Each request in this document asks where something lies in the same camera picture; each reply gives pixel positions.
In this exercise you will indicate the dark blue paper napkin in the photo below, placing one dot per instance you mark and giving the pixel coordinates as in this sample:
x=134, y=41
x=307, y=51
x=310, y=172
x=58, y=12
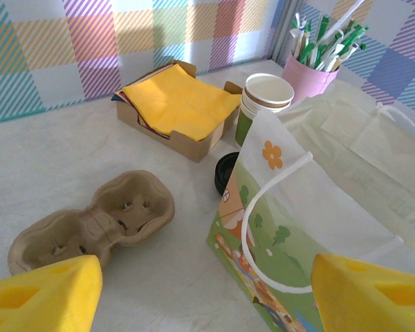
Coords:
x=117, y=97

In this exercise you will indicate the aluminium frame post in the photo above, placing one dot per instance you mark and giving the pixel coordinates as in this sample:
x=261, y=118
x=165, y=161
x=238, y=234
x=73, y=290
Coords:
x=285, y=27

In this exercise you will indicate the cardboard napkin box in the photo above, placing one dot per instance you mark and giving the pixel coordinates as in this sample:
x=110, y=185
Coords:
x=190, y=147

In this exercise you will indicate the white paper takeout bag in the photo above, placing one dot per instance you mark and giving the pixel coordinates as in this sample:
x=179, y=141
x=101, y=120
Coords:
x=332, y=193

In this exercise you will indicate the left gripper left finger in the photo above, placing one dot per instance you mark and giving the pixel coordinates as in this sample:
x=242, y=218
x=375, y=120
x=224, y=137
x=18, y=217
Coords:
x=45, y=297

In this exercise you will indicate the brown pulp cup carrier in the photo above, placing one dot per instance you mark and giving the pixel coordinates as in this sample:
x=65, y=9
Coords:
x=90, y=221

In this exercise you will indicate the pink straw holder cup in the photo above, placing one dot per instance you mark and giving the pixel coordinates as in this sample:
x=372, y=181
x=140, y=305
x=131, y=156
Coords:
x=304, y=81

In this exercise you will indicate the black plastic cup lid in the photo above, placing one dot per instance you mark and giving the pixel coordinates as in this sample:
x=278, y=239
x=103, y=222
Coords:
x=224, y=173

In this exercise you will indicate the yellow paper napkin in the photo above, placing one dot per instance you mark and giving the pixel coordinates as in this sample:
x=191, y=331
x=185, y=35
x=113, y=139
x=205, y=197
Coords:
x=180, y=103

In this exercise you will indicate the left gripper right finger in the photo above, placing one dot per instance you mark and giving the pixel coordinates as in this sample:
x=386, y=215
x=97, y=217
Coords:
x=366, y=297

